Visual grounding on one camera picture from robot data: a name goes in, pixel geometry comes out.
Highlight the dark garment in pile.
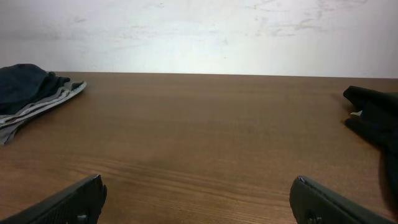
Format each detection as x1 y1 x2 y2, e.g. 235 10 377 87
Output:
343 86 397 200

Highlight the folded navy blue garment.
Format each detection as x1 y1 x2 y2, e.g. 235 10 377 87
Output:
1 64 70 115

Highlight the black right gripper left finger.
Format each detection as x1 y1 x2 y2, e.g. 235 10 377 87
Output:
1 174 107 224

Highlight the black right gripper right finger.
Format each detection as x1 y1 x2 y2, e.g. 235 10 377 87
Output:
289 176 395 224

